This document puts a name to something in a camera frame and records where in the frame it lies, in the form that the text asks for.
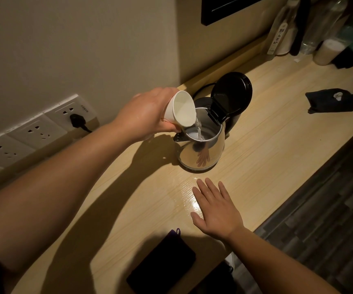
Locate person's left hand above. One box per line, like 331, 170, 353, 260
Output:
112, 87, 183, 144

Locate person's right hand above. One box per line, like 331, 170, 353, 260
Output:
190, 178, 245, 242

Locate white paper cup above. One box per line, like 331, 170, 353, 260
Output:
163, 90, 196, 128

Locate stainless steel electric kettle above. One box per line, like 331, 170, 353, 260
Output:
173, 71, 253, 174

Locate purple cloth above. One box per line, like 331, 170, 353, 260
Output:
126, 228, 196, 294

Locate person's right forearm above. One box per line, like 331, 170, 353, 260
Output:
227, 227, 341, 294

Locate person's left forearm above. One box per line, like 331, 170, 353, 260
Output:
0, 122, 143, 276

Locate black trousers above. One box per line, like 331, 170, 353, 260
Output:
188, 261, 237, 294

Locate black television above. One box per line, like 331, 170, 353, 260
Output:
201, 0, 269, 27

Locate black cloth with white patch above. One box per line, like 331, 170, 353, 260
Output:
305, 88, 353, 115

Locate white bottle with label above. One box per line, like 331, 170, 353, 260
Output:
267, 0, 301, 56

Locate tall black slim object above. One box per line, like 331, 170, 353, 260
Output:
290, 0, 311, 56

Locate clear plastic bottle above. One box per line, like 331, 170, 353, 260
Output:
300, 0, 349, 56

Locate small black lump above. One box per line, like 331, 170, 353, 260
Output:
332, 47, 353, 69

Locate black power cable with plug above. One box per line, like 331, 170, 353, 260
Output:
70, 83, 215, 134

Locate white wall power socket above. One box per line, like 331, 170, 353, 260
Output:
0, 134, 36, 168
6, 113, 68, 149
44, 94, 99, 132

